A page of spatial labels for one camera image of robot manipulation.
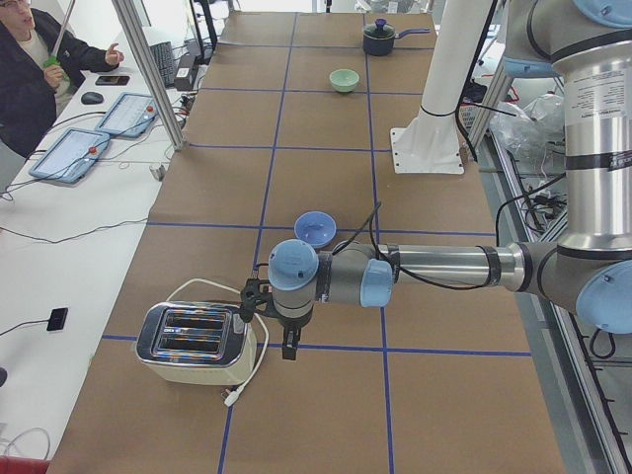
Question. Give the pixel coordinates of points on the blue bowl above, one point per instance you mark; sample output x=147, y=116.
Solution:
x=316, y=228

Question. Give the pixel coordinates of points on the green bowl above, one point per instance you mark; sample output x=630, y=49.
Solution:
x=344, y=80

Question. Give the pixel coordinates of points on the cream and chrome toaster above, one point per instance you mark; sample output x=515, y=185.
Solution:
x=203, y=343

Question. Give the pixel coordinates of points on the small black square device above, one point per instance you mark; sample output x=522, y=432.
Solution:
x=57, y=319

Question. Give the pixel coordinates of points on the far blue teach pendant tablet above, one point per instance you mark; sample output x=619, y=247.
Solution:
x=129, y=116

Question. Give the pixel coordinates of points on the blue teach pendant tablet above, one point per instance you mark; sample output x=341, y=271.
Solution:
x=71, y=156
x=129, y=116

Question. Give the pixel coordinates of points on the near blue teach pendant tablet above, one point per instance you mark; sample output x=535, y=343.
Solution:
x=71, y=156

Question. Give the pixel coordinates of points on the black keyboard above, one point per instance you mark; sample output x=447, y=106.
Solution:
x=162, y=53

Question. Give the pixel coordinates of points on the dark blue lidded saucepan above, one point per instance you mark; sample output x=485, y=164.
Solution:
x=379, y=37

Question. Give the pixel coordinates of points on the black computer mouse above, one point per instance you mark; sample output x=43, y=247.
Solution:
x=92, y=98

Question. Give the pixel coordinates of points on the black smartphone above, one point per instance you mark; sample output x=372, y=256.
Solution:
x=112, y=80

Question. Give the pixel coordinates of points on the person in dark jacket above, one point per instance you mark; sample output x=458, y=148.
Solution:
x=42, y=66

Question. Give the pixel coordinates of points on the white central pedestal column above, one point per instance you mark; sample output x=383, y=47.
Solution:
x=430, y=142

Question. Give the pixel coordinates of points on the aluminium frame post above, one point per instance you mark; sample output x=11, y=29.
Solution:
x=132, y=28

